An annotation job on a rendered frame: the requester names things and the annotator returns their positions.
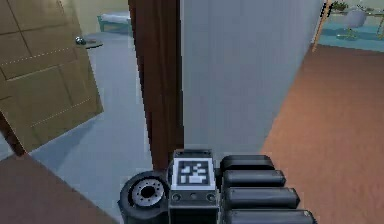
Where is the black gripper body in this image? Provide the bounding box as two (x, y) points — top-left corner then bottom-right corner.
(117, 169), (172, 224)

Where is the tan panelled room door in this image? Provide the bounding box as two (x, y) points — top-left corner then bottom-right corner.
(0, 0), (105, 154)

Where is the green house plant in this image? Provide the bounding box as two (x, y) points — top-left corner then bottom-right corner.
(331, 0), (349, 12)

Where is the glass top table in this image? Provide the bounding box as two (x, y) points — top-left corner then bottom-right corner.
(329, 7), (384, 40)

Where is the bed with teal frame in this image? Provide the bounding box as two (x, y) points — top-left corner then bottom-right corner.
(97, 11), (132, 34)

